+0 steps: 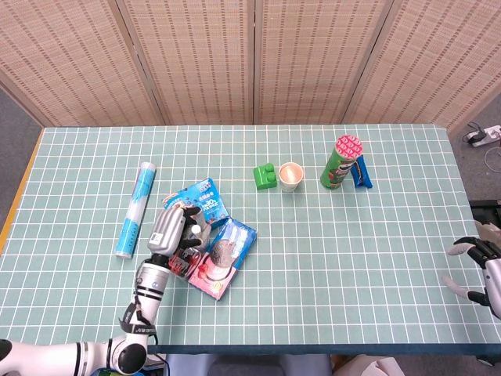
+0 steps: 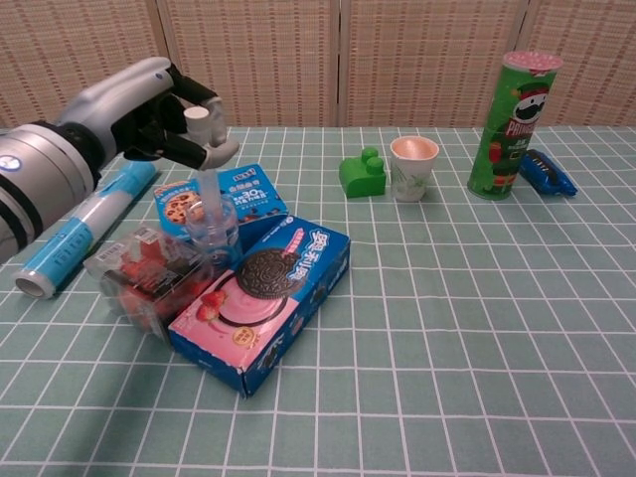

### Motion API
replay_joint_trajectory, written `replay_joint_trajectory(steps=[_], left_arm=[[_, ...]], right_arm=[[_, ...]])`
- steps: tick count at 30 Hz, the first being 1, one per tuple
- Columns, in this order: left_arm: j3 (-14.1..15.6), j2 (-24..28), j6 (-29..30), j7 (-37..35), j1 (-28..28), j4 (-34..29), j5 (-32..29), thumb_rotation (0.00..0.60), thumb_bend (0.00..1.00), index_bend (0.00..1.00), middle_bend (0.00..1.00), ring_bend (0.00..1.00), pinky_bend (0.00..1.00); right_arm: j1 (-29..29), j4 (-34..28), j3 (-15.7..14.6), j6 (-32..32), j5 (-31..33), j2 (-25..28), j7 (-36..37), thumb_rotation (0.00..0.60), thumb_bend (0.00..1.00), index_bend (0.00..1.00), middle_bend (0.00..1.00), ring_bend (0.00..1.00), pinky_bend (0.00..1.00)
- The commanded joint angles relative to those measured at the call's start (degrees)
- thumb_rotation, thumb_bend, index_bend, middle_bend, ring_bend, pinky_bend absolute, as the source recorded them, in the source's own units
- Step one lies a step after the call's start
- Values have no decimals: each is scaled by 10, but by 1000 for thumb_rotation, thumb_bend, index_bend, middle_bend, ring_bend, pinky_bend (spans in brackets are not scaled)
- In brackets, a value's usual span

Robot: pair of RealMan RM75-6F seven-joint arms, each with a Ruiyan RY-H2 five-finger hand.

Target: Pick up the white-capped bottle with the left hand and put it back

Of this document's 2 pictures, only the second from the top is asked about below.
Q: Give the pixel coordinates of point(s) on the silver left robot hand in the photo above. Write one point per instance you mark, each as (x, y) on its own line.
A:
(119, 104)

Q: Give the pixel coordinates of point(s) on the blue chocolate cookie box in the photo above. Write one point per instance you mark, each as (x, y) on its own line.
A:
(253, 194)

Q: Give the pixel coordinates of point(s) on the green Pringles can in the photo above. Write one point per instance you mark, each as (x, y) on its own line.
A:
(512, 139)

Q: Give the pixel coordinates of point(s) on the green toy building block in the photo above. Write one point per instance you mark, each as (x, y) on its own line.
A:
(363, 179)

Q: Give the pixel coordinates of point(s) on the white paper cup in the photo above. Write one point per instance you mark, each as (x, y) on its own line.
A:
(412, 174)

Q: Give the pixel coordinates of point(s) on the clear box with red contents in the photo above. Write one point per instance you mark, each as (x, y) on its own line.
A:
(144, 278)

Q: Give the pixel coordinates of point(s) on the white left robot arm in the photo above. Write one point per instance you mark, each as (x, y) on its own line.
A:
(40, 174)

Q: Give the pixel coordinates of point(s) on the green checked tablecloth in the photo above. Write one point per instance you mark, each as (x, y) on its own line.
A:
(447, 348)

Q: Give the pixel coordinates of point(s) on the blue pink Oreo box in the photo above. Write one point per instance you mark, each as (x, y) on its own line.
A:
(263, 308)

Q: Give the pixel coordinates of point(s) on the clear plastic beaker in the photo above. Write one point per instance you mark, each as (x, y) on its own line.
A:
(223, 238)

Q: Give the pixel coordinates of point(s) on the bamboo folding screen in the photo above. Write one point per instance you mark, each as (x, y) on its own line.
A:
(298, 64)

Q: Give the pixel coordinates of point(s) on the white plastic tube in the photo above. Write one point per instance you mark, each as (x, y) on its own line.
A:
(211, 194)

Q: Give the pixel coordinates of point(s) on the blue Oreo snack pack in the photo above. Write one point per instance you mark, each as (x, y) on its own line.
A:
(549, 176)

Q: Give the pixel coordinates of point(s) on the blue cling film roll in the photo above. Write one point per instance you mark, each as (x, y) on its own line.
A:
(64, 243)

